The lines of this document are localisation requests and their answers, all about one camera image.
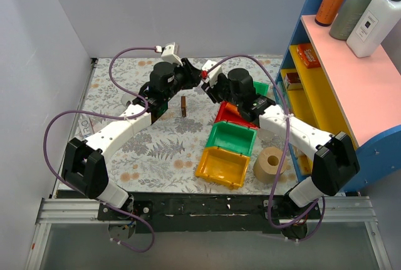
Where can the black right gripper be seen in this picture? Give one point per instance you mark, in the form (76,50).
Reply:
(212,88)

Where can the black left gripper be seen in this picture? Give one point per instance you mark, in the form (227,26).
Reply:
(188,74)

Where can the clear glass tray brown handles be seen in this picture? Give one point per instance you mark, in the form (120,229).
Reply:
(177,108)

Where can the clear glass cup brown band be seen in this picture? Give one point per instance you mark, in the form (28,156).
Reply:
(127,99)

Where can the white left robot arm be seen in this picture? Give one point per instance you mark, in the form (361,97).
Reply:
(85,163)

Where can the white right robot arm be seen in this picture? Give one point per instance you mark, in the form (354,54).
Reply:
(334,158)

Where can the orange toothpaste tube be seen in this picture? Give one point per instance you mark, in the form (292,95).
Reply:
(232,108)

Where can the packaged toothbrush on table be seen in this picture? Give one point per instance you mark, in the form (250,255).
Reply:
(85,126)

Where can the green plastic bin far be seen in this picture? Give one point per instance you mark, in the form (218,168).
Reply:
(261,88)

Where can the green plastic bin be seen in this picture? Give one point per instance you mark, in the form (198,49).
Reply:
(232,137)
(261,88)

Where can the red plastic bin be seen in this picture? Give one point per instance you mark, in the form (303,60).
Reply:
(224,116)

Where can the green plastic bin near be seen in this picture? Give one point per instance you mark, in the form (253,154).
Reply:
(232,137)

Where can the red white small box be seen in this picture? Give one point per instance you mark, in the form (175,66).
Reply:
(292,81)

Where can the clear plastic cup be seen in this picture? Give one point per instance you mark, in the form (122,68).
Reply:
(265,135)

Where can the orange soap box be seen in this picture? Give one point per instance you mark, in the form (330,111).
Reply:
(308,56)

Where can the blue shelf unit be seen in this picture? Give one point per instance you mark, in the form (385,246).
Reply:
(359,96)

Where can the yellow plastic bin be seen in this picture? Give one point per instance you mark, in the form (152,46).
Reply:
(223,167)

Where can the toilet paper roll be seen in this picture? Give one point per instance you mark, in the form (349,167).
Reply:
(266,165)

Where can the grey pump bottle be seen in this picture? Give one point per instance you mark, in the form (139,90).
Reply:
(347,18)

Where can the white square bottle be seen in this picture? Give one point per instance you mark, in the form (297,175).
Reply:
(374,25)

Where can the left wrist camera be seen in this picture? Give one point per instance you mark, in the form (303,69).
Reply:
(169,53)

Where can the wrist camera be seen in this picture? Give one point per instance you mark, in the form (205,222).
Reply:
(169,53)
(210,72)

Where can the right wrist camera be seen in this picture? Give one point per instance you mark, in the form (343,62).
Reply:
(210,72)

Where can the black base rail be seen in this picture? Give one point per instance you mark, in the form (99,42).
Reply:
(177,212)

